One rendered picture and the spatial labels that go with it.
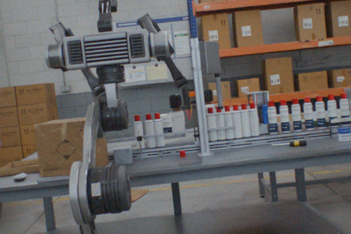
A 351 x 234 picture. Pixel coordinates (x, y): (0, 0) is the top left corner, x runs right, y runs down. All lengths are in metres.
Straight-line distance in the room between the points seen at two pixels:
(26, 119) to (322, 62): 4.49
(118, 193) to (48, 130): 0.79
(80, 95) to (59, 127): 4.98
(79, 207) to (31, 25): 6.02
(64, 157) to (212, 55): 1.00
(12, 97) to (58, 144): 3.69
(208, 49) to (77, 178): 1.22
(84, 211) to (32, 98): 4.35
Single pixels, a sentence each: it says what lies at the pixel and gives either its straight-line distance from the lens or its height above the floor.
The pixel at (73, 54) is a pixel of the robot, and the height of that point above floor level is 1.44.
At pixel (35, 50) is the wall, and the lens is 7.55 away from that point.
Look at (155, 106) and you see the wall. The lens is 7.24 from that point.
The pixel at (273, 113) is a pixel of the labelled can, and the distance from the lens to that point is 2.86.
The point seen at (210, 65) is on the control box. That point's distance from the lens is 2.65.
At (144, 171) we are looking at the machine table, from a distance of 2.38.
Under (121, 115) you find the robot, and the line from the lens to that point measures 2.17.
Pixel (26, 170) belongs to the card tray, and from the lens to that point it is 2.79.
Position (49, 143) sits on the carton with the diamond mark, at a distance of 2.43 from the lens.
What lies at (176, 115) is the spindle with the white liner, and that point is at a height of 1.04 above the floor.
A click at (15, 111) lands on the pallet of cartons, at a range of 6.08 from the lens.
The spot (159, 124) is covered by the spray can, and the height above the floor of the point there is 1.02.
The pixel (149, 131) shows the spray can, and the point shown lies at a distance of 2.77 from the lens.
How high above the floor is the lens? 1.28
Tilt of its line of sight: 3 degrees down
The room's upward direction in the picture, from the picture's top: 6 degrees counter-clockwise
